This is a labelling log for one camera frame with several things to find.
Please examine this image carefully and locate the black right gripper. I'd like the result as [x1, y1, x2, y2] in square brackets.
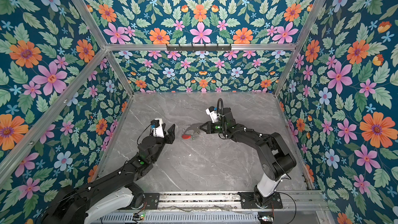
[199, 120, 228, 135]

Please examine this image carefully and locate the metal keyring holder red handle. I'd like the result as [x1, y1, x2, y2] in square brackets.
[181, 123, 202, 140]

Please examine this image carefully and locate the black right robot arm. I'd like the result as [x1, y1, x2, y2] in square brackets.
[198, 98, 297, 207]

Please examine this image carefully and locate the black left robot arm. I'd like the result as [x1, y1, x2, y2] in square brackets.
[39, 124, 175, 224]

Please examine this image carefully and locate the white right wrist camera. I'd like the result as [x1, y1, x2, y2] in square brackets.
[206, 106, 220, 123]

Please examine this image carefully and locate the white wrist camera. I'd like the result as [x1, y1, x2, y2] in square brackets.
[150, 118, 164, 138]
[206, 106, 220, 123]

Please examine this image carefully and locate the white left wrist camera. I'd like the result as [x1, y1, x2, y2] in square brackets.
[150, 118, 164, 138]

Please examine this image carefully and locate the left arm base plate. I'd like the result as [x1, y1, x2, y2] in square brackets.
[127, 193, 160, 210]

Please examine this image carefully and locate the black hook rail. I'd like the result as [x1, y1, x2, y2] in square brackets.
[166, 44, 232, 52]

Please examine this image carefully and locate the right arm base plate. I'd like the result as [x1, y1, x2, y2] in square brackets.
[238, 192, 283, 209]

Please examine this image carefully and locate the white vented cable duct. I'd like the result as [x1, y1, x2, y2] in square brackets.
[95, 212, 260, 224]

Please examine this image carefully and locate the aluminium mounting rail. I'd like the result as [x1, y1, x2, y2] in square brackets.
[154, 190, 329, 212]

